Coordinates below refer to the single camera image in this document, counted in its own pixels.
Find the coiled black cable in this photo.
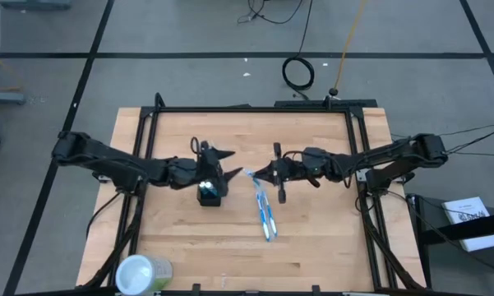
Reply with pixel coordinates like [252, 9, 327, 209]
[281, 0, 316, 92]

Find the white green wipes canister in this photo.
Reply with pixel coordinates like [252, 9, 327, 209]
[114, 253, 174, 296]

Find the orange floor cable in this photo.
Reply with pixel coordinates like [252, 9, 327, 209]
[0, 44, 25, 92]

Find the yellow hanging cable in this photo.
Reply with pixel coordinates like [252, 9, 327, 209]
[332, 0, 370, 90]

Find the black power strip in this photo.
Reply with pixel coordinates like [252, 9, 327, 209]
[274, 99, 378, 109]

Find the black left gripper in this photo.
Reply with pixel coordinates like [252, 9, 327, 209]
[188, 141, 245, 197]

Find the grey table foot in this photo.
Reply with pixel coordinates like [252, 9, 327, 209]
[0, 0, 72, 9]
[0, 89, 25, 106]

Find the white printed booklet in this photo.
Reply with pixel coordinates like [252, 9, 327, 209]
[441, 196, 494, 252]

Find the black wire caddy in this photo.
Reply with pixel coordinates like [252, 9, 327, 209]
[196, 180, 223, 207]

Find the thin black floor cable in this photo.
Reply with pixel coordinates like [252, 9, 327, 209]
[237, 0, 305, 25]

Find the black side stand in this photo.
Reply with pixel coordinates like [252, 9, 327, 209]
[405, 192, 494, 296]

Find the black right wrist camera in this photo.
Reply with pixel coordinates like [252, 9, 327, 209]
[302, 146, 328, 173]

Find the black aluminium rig frame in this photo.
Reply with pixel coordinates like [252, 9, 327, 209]
[76, 92, 428, 296]

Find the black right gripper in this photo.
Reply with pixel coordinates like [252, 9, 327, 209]
[254, 142, 303, 205]

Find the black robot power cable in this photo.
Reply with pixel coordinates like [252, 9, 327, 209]
[435, 122, 494, 137]
[443, 125, 494, 160]

